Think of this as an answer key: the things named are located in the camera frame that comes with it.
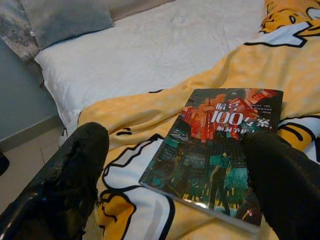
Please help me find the yellow cartoon print blanket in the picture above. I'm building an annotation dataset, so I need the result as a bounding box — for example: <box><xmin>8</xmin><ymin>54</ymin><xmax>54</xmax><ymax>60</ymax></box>
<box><xmin>77</xmin><ymin>0</ymin><xmax>320</xmax><ymax>240</ymax></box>

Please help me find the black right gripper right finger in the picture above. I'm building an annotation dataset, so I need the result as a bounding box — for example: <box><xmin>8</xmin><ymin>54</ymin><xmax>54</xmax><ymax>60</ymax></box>
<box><xmin>240</xmin><ymin>131</ymin><xmax>320</xmax><ymax>240</ymax></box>

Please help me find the white quilted mattress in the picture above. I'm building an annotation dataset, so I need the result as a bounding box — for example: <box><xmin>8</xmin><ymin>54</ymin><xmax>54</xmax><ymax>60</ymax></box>
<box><xmin>34</xmin><ymin>0</ymin><xmax>270</xmax><ymax>131</ymax></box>

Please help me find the grey printed headboard cushion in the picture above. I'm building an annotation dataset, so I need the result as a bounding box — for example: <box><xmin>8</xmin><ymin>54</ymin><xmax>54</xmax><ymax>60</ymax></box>
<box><xmin>0</xmin><ymin>0</ymin><xmax>176</xmax><ymax>62</ymax></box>

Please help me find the dark red city cover book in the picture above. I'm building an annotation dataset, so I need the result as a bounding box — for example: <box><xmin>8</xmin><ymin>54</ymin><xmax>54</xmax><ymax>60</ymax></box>
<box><xmin>138</xmin><ymin>87</ymin><xmax>285</xmax><ymax>227</ymax></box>

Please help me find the black rounded object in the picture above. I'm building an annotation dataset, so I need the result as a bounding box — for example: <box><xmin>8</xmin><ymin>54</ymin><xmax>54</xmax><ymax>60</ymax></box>
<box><xmin>0</xmin><ymin>151</ymin><xmax>10</xmax><ymax>177</ymax></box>

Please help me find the grey plush pillow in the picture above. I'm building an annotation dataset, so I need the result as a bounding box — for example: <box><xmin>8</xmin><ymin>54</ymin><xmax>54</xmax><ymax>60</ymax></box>
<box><xmin>21</xmin><ymin>0</ymin><xmax>116</xmax><ymax>51</ymax></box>

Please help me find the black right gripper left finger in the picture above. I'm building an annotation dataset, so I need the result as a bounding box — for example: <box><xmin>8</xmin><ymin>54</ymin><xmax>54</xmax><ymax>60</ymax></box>
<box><xmin>0</xmin><ymin>121</ymin><xmax>110</xmax><ymax>240</ymax></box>

